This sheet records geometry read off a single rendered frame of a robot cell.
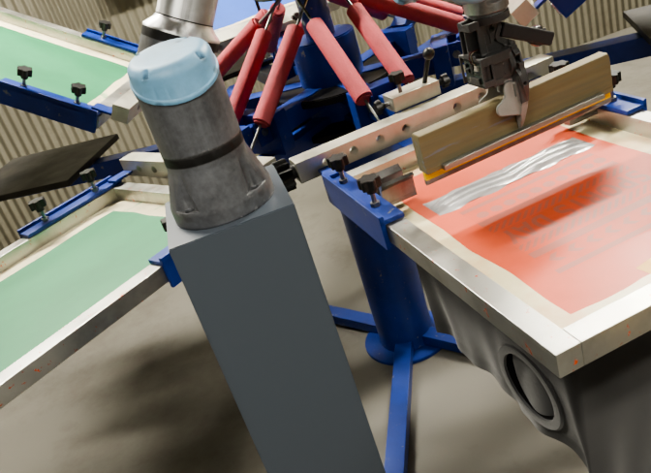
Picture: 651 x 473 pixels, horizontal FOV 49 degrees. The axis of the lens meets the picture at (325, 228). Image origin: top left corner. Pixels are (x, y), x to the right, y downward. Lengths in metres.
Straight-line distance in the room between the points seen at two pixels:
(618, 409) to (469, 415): 1.15
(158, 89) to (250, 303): 0.32
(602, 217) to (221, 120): 0.65
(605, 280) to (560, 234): 0.16
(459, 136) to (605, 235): 0.30
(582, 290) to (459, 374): 1.41
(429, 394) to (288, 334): 1.40
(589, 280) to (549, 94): 0.40
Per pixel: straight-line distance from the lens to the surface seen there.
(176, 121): 0.94
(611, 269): 1.12
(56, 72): 2.50
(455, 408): 2.34
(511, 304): 1.02
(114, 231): 1.82
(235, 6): 2.94
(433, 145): 1.25
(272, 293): 1.01
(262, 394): 1.10
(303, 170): 1.56
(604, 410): 1.18
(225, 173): 0.96
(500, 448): 2.20
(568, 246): 1.19
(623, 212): 1.26
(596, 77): 1.42
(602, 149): 1.49
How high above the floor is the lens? 1.58
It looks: 26 degrees down
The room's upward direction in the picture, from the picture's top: 18 degrees counter-clockwise
